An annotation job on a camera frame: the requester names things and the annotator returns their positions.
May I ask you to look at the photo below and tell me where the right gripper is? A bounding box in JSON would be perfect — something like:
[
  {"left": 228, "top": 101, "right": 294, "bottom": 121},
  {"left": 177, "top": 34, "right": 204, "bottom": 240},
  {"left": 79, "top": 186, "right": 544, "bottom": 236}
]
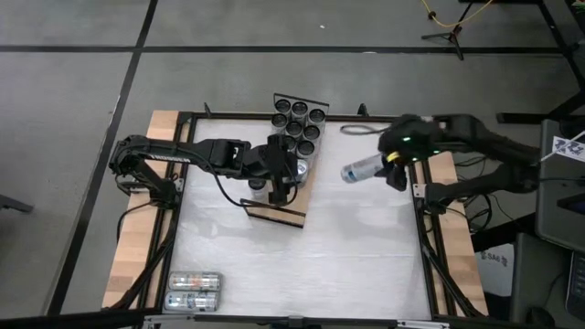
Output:
[{"left": 377, "top": 113, "right": 441, "bottom": 193}]

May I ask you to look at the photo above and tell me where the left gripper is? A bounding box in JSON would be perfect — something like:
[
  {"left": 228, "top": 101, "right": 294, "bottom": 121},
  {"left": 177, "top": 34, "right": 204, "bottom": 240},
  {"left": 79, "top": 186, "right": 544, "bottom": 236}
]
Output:
[{"left": 244, "top": 133, "right": 304, "bottom": 207}]

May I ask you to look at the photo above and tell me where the white labelled box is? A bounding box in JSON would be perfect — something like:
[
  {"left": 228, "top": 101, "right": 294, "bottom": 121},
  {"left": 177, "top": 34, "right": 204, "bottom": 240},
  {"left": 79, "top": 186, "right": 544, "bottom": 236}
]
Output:
[{"left": 476, "top": 249, "right": 516, "bottom": 296}]

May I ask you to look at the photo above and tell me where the black tripod stand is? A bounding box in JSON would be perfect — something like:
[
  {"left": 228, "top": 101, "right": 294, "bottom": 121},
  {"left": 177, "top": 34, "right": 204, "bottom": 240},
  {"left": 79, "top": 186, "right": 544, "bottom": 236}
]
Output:
[{"left": 420, "top": 8, "right": 474, "bottom": 62}]

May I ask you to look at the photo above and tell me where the grey equipment case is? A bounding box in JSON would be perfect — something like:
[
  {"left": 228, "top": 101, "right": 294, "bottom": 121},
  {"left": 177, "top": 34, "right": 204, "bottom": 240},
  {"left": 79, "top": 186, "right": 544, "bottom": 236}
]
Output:
[{"left": 534, "top": 117, "right": 585, "bottom": 255}]

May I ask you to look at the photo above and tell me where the white paper marker tag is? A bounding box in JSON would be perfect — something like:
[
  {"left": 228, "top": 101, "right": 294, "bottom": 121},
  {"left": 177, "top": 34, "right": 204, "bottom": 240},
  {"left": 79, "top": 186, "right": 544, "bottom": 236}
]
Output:
[{"left": 551, "top": 134, "right": 585, "bottom": 165}]

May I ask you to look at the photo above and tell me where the dark grey bin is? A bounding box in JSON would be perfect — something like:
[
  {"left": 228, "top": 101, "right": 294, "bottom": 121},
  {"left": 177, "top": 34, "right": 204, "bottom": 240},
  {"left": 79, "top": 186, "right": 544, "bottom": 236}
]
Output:
[{"left": 508, "top": 231, "right": 585, "bottom": 329}]

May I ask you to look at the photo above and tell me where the black stand foot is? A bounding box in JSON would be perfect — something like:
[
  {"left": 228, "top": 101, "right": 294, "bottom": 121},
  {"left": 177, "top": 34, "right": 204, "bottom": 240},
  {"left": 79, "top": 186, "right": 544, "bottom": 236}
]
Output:
[{"left": 0, "top": 193, "right": 35, "bottom": 215}]

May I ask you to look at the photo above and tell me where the black metal table frame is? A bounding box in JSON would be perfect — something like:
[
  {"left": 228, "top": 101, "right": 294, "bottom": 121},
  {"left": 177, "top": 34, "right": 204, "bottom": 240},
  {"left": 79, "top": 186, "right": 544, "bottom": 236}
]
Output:
[{"left": 102, "top": 102, "right": 488, "bottom": 324}]

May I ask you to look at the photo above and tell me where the black metal stand frame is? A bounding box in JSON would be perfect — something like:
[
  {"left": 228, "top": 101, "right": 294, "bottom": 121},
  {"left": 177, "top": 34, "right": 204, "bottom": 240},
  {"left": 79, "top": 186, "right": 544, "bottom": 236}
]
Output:
[{"left": 495, "top": 0, "right": 585, "bottom": 125}]

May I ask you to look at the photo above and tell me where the silver camera mount bar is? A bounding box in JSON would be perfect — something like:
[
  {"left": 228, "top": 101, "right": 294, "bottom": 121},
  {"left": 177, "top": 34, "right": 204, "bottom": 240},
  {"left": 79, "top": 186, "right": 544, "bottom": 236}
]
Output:
[{"left": 141, "top": 313, "right": 452, "bottom": 329}]

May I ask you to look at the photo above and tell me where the white cable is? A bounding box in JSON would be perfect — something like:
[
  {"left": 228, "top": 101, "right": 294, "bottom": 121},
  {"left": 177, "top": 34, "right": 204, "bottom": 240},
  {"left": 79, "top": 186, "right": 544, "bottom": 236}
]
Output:
[{"left": 539, "top": 130, "right": 585, "bottom": 162}]

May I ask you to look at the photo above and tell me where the yellow floor cable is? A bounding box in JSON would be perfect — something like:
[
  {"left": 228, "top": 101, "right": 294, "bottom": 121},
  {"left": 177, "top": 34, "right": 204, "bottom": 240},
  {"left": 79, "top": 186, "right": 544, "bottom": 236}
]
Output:
[{"left": 419, "top": 0, "right": 495, "bottom": 28}]

